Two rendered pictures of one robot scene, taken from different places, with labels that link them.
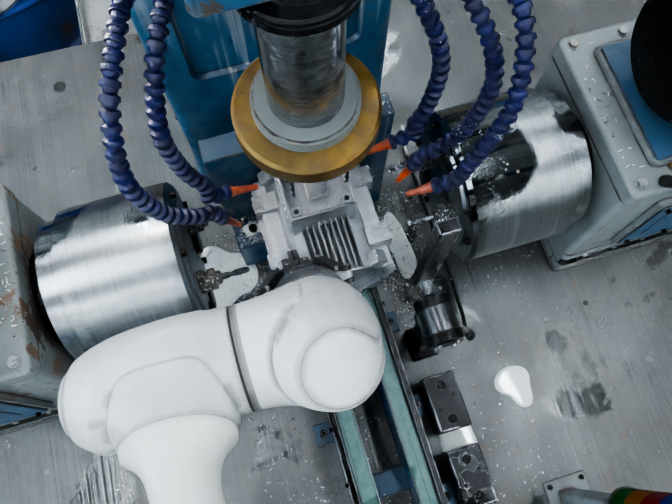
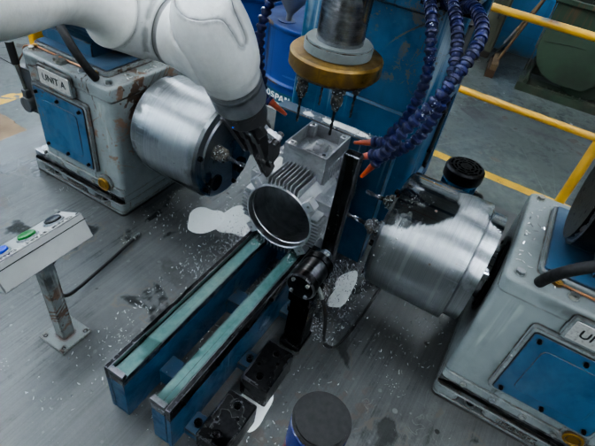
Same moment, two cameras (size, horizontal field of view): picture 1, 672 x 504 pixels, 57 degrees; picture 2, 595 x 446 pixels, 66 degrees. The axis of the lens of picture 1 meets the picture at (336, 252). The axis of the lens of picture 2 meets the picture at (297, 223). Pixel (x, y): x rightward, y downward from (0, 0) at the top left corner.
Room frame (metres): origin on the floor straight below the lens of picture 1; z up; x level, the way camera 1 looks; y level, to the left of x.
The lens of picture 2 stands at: (-0.28, -0.52, 1.65)
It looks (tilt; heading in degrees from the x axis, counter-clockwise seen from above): 41 degrees down; 41
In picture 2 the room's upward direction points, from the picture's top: 11 degrees clockwise
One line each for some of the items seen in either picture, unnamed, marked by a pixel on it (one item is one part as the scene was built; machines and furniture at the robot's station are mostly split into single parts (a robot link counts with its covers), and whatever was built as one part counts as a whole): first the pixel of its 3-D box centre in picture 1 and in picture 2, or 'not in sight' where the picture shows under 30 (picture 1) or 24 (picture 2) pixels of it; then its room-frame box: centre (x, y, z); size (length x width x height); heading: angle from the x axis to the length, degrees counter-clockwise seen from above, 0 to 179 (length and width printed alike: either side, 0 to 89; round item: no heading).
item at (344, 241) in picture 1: (321, 230); (300, 195); (0.35, 0.02, 1.02); 0.20 x 0.19 x 0.19; 18
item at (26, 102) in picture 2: not in sight; (35, 79); (0.04, 0.70, 1.07); 0.08 x 0.07 x 0.20; 17
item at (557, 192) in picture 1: (512, 169); (444, 250); (0.45, -0.29, 1.04); 0.41 x 0.25 x 0.25; 107
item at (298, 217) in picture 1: (313, 185); (316, 153); (0.39, 0.04, 1.11); 0.12 x 0.11 x 0.07; 18
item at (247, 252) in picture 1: (256, 238); not in sight; (0.39, 0.15, 0.86); 0.07 x 0.06 x 0.12; 107
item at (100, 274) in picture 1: (102, 282); (181, 127); (0.25, 0.36, 1.04); 0.37 x 0.25 x 0.25; 107
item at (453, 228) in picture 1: (433, 257); (338, 211); (0.27, -0.14, 1.12); 0.04 x 0.03 x 0.26; 17
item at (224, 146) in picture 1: (297, 157); (329, 178); (0.50, 0.07, 0.97); 0.30 x 0.11 x 0.34; 107
